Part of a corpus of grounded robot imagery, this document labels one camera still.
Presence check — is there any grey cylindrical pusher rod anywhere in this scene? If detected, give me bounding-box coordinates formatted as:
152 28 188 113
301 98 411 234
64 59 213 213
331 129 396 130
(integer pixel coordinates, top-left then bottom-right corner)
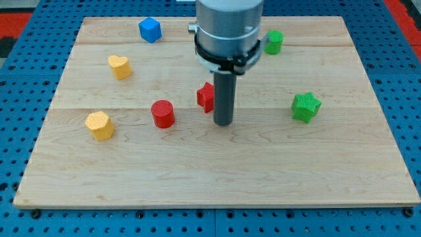
214 73 237 126

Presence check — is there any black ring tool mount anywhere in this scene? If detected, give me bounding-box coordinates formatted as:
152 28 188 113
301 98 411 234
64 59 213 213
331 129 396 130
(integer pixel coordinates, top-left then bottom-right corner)
194 32 269 75

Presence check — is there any red star block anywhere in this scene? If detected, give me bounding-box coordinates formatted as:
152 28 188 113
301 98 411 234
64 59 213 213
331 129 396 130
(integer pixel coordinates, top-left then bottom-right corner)
197 82 214 113

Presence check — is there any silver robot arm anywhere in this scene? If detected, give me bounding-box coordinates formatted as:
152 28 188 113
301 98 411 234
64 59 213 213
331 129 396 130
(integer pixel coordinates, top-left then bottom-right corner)
188 0 270 126

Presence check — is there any green star block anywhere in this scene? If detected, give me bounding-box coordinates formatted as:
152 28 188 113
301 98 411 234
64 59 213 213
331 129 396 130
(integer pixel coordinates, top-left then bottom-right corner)
291 92 322 124

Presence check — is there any blue cube block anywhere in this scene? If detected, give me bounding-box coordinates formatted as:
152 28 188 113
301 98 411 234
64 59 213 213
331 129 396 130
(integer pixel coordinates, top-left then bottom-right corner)
138 17 162 43

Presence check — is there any green cylinder block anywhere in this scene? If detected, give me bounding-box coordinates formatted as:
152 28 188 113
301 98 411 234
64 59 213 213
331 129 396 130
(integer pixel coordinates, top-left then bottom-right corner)
264 30 284 55

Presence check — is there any red cylinder block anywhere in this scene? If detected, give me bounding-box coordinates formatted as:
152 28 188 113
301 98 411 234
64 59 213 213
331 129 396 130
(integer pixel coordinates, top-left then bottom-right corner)
151 100 175 128

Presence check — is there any wooden board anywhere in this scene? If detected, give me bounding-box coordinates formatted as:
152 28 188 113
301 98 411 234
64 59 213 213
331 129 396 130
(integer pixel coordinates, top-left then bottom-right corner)
14 16 420 209

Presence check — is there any yellow heart block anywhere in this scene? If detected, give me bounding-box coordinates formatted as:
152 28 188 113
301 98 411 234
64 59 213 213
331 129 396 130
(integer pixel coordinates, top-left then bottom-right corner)
108 55 132 80

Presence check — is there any yellow hexagon block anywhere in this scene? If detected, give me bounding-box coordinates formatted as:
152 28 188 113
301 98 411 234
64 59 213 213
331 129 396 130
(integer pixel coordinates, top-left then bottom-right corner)
85 111 114 141

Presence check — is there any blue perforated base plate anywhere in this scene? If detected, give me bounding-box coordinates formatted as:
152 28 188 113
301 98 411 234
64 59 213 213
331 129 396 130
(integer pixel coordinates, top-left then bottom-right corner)
1 0 420 236

